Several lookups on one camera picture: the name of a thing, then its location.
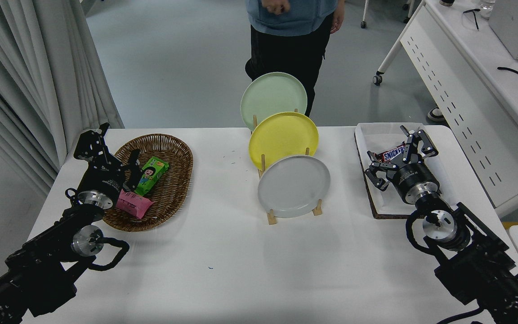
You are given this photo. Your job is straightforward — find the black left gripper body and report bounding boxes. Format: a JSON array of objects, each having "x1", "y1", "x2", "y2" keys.
[{"x1": 79, "y1": 163, "x2": 127, "y2": 201}]

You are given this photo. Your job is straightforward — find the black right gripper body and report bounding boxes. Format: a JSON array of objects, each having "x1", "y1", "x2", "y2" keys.
[{"x1": 392, "y1": 162, "x2": 438, "y2": 202}]

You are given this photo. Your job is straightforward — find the grey plate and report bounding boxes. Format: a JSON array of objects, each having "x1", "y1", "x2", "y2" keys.
[{"x1": 258, "y1": 155, "x2": 331, "y2": 219}]

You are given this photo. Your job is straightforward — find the yellow plate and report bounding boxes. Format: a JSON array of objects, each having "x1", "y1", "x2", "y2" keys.
[{"x1": 249, "y1": 112, "x2": 319, "y2": 171}]

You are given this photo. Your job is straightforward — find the wooden plate rack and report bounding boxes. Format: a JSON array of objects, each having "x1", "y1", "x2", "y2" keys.
[{"x1": 253, "y1": 108, "x2": 323, "y2": 225}]

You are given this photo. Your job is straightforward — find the pale green plate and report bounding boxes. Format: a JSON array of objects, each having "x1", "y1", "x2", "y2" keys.
[{"x1": 240, "y1": 72, "x2": 308, "y2": 132}]

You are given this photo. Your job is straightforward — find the person's left hand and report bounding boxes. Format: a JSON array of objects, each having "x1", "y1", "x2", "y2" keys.
[{"x1": 331, "y1": 0, "x2": 346, "y2": 34}]

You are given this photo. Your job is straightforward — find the person's right hand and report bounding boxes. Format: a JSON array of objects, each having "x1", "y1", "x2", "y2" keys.
[{"x1": 261, "y1": 0, "x2": 291, "y2": 15}]

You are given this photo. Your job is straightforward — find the green snack pack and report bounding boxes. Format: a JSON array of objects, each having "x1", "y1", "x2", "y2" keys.
[{"x1": 134, "y1": 157, "x2": 170, "y2": 197}]

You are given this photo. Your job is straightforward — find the brown Snickers bar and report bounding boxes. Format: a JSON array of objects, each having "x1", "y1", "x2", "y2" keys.
[{"x1": 374, "y1": 145, "x2": 407, "y2": 162}]

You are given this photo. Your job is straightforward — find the pink snack pack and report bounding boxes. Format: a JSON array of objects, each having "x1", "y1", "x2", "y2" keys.
[{"x1": 116, "y1": 190, "x2": 155, "y2": 220}]

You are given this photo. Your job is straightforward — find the white tray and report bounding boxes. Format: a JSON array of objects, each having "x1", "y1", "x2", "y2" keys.
[{"x1": 355, "y1": 122, "x2": 460, "y2": 216}]

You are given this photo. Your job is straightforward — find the brown wicker basket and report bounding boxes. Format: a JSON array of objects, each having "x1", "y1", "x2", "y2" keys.
[{"x1": 102, "y1": 134, "x2": 194, "y2": 232}]

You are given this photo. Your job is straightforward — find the white perforated desk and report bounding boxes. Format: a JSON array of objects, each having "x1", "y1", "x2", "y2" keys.
[{"x1": 373, "y1": 0, "x2": 518, "y2": 219}]

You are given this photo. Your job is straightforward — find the grey curtain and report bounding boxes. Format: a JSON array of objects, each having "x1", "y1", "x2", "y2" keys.
[{"x1": 0, "y1": 0, "x2": 125, "y2": 198}]

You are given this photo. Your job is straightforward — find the black eyeglasses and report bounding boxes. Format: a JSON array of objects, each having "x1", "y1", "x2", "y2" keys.
[{"x1": 463, "y1": 8, "x2": 481, "y2": 31}]

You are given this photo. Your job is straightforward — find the silver laptop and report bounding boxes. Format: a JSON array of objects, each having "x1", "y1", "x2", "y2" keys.
[{"x1": 488, "y1": 0, "x2": 518, "y2": 62}]

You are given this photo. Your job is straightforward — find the person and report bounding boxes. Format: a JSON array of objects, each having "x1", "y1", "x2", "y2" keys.
[{"x1": 245, "y1": 0, "x2": 346, "y2": 117}]

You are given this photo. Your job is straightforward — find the black cable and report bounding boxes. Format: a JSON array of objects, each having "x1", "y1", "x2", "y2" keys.
[{"x1": 497, "y1": 67, "x2": 518, "y2": 83}]

